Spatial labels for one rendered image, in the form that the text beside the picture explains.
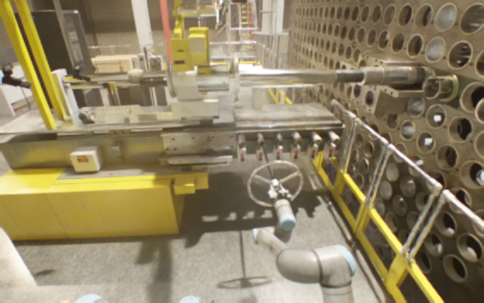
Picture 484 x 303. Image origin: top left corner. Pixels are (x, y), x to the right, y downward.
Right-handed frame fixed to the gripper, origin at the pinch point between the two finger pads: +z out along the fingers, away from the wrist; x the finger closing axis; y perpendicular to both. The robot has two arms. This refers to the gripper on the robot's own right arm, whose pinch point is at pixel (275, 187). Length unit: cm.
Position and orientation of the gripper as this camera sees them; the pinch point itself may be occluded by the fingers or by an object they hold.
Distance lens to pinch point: 166.7
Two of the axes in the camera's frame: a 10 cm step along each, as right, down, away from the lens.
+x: 10.0, -0.5, 0.7
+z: -0.8, -5.0, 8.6
